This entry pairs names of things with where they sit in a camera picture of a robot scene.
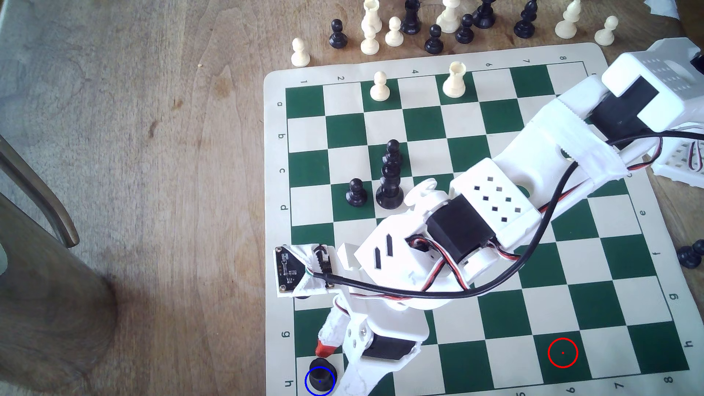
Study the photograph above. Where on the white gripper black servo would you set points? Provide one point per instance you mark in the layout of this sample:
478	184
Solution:
385	349

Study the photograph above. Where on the black rook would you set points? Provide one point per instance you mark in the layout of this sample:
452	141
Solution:
322	369

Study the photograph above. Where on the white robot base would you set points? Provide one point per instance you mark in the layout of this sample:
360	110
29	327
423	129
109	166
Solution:
679	168

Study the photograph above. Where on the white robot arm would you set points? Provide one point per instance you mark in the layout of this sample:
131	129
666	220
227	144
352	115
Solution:
561	126

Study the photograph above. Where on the black pawn behind tall piece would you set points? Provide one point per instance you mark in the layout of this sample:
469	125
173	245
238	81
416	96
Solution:
392	148

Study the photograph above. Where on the green and white chess mat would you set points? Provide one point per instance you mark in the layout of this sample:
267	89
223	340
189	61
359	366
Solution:
605	308

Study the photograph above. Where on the tall black chess piece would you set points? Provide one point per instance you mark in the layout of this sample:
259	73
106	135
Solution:
411	21
484	16

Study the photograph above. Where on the tall white chess piece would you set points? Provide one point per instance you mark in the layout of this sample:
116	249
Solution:
449	19

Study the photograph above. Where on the black queen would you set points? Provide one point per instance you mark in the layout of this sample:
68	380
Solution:
389	192

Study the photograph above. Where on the white pawn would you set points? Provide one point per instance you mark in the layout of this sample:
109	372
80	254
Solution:
300	55
394	36
379	91
369	45
605	36

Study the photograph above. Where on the white rook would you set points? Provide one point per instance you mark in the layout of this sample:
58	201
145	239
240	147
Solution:
455	82
372	10

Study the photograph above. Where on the dark wooden chair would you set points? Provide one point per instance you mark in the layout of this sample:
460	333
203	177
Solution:
49	308

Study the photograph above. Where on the white bishop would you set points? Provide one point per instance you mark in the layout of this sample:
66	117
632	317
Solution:
566	26

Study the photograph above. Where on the white crumpled paper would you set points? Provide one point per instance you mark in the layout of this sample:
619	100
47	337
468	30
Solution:
663	6

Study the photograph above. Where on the camera circuit board module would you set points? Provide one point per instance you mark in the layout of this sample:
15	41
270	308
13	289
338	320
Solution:
289	269

